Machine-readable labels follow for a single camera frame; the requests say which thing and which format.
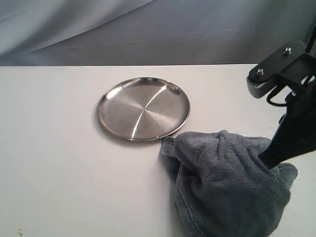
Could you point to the round stainless steel plate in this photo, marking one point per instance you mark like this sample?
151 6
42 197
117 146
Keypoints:
143 109

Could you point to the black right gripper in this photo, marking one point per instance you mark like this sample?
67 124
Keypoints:
296 134

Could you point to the grey backdrop cloth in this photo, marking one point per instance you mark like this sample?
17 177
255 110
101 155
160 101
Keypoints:
149 32

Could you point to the grey fleece cloth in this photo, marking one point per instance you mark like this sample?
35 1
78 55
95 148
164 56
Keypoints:
222 189

